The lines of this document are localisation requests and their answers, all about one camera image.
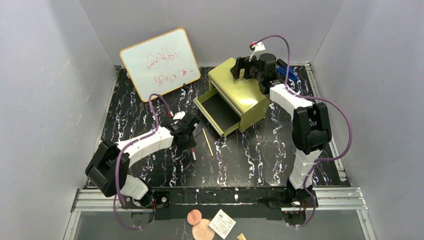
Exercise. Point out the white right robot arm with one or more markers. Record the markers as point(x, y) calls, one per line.
point(311, 129)

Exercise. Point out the large pink round pad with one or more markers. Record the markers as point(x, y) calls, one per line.
point(202, 231)

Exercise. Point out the dark red makeup pencil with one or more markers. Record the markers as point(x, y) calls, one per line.
point(193, 154)

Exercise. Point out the whiteboard with orange frame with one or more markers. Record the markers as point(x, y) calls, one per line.
point(161, 64)

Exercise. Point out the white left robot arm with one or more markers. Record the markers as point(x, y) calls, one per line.
point(109, 167)

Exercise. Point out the aluminium right side rail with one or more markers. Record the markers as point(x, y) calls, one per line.
point(323, 106)

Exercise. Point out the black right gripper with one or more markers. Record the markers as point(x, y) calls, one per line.
point(244, 66)

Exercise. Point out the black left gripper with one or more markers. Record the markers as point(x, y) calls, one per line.
point(191, 126)

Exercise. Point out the aluminium frame rail front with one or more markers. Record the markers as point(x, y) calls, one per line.
point(328, 198)

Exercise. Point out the white printed paper card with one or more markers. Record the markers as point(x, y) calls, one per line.
point(222, 224)

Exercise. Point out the small pink round pad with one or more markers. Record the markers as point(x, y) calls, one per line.
point(194, 217)

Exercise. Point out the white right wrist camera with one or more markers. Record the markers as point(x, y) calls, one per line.
point(257, 49)

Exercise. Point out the thin tan makeup pencil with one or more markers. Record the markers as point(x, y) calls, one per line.
point(207, 141)

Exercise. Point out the small tan wood piece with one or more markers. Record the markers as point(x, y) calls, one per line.
point(241, 237)

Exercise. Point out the green metal drawer box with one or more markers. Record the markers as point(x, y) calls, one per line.
point(231, 104)

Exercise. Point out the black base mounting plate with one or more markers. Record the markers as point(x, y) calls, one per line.
point(270, 203)

